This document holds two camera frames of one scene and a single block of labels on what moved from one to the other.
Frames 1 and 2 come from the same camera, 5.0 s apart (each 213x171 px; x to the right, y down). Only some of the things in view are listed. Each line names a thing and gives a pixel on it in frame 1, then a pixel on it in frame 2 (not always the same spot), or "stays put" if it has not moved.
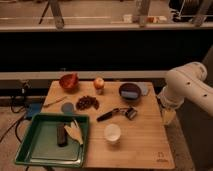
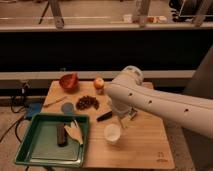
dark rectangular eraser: [61, 135] stays put
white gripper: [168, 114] -> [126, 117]
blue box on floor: [33, 108] stays put
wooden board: [126, 128] stays put
